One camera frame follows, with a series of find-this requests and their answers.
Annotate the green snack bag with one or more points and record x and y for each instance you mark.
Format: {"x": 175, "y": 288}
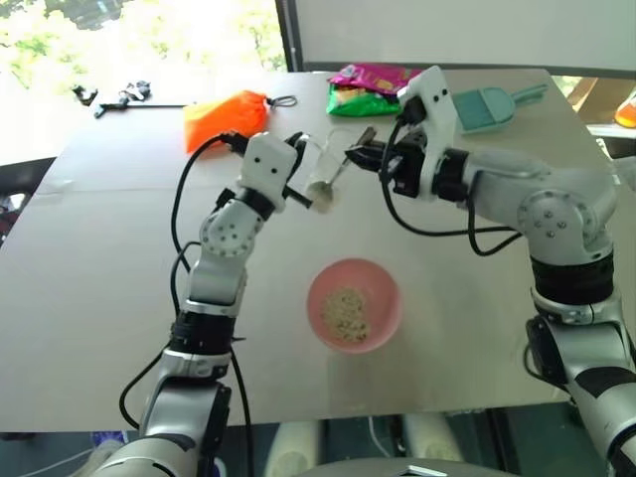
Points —
{"x": 358, "y": 104}

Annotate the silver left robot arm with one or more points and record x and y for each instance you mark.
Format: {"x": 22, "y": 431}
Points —
{"x": 223, "y": 233}

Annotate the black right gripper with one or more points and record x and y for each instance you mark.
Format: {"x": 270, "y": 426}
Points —
{"x": 410, "y": 169}

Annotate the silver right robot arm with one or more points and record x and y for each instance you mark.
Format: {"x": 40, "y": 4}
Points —
{"x": 561, "y": 208}

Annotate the black clamp tool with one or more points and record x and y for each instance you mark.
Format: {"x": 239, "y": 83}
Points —
{"x": 83, "y": 94}

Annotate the clear glass mug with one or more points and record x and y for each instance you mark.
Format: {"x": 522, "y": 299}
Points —
{"x": 323, "y": 161}

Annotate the small black white gadget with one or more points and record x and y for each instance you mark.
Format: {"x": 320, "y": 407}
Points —
{"x": 136, "y": 90}

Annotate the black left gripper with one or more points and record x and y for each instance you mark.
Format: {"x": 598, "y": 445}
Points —
{"x": 293, "y": 144}

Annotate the pink bowl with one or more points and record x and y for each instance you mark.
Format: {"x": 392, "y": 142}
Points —
{"x": 382, "y": 298}

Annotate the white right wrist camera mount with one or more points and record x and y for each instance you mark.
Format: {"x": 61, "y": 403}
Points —
{"x": 437, "y": 114}

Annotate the white cylinder leg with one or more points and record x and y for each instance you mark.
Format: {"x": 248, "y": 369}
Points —
{"x": 293, "y": 447}
{"x": 429, "y": 439}

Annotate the metal spoon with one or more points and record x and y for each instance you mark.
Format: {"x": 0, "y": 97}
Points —
{"x": 343, "y": 168}

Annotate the black framed whiteboard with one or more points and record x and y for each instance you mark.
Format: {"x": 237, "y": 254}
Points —
{"x": 447, "y": 30}

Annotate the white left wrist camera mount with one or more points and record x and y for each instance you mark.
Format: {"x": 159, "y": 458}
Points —
{"x": 266, "y": 161}

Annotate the magenta snack bag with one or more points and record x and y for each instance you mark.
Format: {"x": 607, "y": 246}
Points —
{"x": 372, "y": 77}

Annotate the thin black rod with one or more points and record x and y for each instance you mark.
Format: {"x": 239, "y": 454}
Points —
{"x": 149, "y": 106}

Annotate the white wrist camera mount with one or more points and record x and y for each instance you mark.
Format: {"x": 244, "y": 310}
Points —
{"x": 266, "y": 161}
{"x": 437, "y": 114}

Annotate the teal dustpan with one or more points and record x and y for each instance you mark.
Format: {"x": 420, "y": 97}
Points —
{"x": 479, "y": 111}

